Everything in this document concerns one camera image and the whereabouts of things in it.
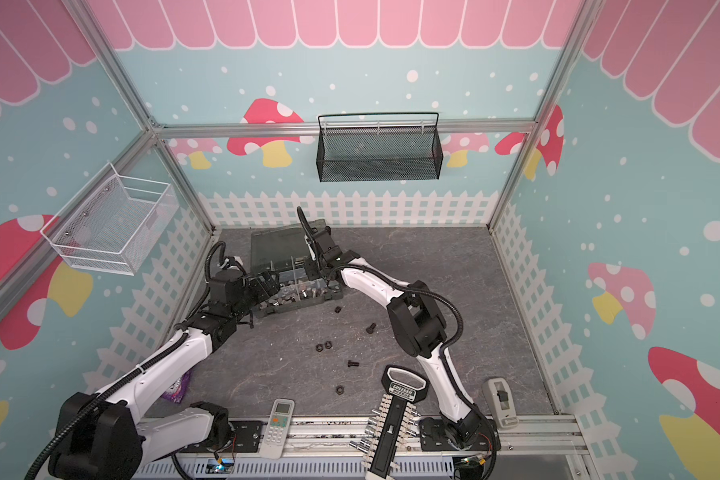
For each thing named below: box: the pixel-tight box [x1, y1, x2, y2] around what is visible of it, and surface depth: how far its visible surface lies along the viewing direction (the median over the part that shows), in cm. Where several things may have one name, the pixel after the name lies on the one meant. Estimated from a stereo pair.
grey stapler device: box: [482, 377, 519, 428], surface depth 78 cm
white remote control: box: [260, 398, 295, 460], surface depth 76 cm
